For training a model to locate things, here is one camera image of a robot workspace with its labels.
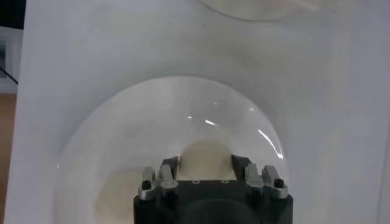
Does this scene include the cream electric pot base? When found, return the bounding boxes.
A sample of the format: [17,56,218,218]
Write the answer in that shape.
[197,0,322,22]

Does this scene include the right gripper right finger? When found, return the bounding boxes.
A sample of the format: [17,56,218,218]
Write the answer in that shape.
[230,154,289,200]

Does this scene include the white round plate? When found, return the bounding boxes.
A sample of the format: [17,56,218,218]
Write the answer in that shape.
[53,75,289,224]

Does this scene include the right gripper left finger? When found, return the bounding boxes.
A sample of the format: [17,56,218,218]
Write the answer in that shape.
[138,155,180,201]

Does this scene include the white steamed baozi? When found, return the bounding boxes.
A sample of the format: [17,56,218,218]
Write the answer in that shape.
[177,139,238,181]

